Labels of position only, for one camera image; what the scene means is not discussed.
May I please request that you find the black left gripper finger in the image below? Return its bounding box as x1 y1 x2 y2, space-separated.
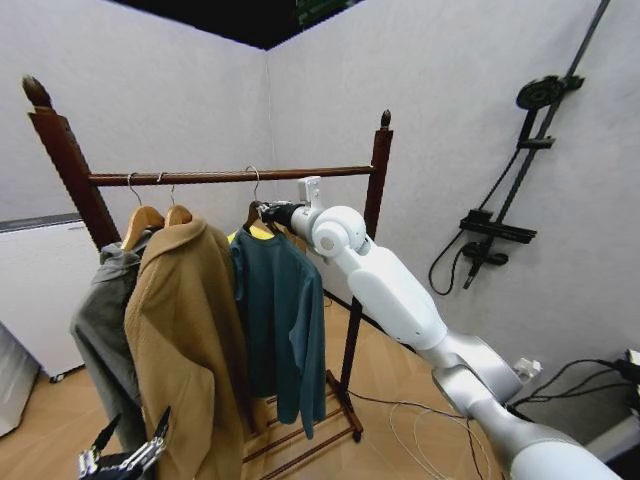
119 405 173 473
77 413 123 477

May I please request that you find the dark wooden hanger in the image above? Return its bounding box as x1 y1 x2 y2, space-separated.
241 164 282 237

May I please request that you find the teal long-sleeve shirt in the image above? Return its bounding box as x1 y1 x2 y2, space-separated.
228 227 329 442

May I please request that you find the yellow garment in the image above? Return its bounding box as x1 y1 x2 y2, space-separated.
227 224 277 244

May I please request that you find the light wooden hanger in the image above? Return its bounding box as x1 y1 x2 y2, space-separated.
120 172 167 252
156 172 195 229

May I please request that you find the grey hooded garment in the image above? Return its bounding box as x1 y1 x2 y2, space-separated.
69 228 154 452

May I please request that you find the dark wooden clothes rack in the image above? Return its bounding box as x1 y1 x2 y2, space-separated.
20 74 396 480

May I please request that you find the silver appliance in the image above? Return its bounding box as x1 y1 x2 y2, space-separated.
0 321 42 439

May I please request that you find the tan coat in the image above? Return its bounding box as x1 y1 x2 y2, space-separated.
123 211 262 480

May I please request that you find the white chest cabinet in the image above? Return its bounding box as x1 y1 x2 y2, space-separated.
0 212 110 385

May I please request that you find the black handheld shower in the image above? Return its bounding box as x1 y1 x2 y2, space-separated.
462 241 511 291

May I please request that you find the black shower mixer shelf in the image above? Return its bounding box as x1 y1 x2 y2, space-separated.
459 209 539 246

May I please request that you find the round black shower head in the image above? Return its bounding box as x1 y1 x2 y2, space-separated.
515 74 587 109

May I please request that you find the white plug adapter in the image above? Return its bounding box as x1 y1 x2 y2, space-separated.
511 355 544 382

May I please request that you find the black power device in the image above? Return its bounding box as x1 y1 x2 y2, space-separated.
613 348 640 384

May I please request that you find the black shower hose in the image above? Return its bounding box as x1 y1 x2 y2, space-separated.
428 144 527 297

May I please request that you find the black floor cable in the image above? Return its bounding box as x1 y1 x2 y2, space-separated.
348 390 474 421

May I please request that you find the white floor cable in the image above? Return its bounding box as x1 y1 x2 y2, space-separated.
388 398 507 480

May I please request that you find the black shower rail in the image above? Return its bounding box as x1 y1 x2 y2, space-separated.
477 0 612 264

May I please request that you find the black looping cable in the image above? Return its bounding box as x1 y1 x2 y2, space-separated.
513 356 640 407

